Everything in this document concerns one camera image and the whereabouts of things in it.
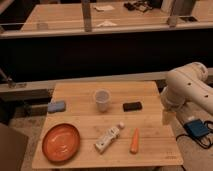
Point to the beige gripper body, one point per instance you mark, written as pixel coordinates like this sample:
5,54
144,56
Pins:
167,117

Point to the orange pepper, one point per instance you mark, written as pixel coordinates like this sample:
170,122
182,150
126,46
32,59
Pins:
135,142

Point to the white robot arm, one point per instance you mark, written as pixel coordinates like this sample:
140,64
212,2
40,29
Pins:
186,83

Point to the white ceramic cup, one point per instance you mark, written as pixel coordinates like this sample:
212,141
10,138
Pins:
102,99

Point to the black rectangular block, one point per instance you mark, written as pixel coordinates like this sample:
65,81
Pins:
132,106

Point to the white tube bottle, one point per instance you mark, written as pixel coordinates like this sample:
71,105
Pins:
111,134

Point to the wooden cutting board table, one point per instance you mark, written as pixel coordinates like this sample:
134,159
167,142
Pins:
157,144

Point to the orange plate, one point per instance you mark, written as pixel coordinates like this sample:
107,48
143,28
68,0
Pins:
61,143

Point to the white crumpled paper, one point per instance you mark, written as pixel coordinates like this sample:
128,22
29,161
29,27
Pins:
107,24

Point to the dark tools on far table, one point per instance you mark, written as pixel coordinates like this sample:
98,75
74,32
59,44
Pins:
140,5

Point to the blue sponge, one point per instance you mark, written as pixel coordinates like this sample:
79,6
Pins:
58,106

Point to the white paper on far table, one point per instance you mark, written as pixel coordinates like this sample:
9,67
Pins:
104,8

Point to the blue box with cables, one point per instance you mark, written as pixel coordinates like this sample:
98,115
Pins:
198,131

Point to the metal post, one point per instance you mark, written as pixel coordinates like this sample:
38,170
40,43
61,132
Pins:
86,15

